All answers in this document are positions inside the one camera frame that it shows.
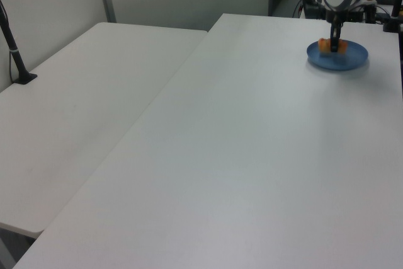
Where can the dark robot gripper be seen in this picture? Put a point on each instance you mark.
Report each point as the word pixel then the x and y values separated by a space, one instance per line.
pixel 338 1

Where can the orange bread loaf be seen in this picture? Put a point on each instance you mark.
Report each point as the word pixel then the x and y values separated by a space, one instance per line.
pixel 324 46

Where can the black mini computer box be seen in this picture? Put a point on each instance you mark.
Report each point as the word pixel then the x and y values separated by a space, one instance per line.
pixel 355 16

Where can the blue round plate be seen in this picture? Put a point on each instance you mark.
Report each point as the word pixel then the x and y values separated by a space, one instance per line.
pixel 337 62

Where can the black equipment box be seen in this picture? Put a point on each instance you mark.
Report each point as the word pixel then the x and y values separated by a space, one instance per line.
pixel 313 7

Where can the black clamped camera pole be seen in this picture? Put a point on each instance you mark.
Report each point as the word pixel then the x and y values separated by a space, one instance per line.
pixel 395 14

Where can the black camera pole with base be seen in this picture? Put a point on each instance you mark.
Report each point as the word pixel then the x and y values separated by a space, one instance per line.
pixel 14 54

